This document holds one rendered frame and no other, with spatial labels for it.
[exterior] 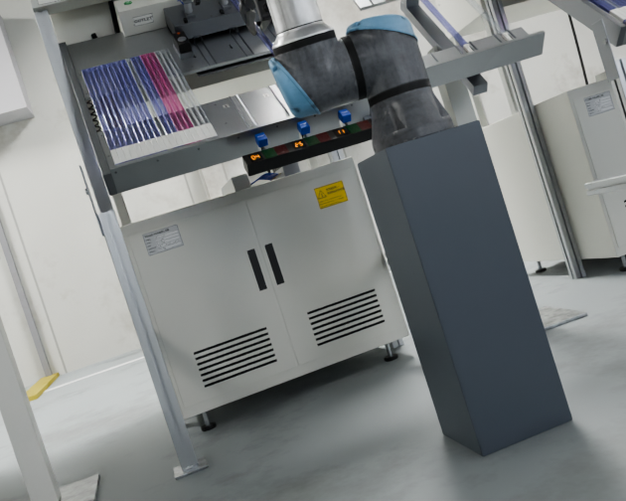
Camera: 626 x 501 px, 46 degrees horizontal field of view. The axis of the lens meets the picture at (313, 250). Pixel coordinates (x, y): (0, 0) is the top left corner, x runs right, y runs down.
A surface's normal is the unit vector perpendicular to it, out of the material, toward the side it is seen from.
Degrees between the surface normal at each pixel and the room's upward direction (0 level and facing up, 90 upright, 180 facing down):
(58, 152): 90
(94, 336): 90
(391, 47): 90
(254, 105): 43
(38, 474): 90
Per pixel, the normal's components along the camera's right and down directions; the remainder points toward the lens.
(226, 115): -0.07, -0.72
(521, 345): 0.21, -0.03
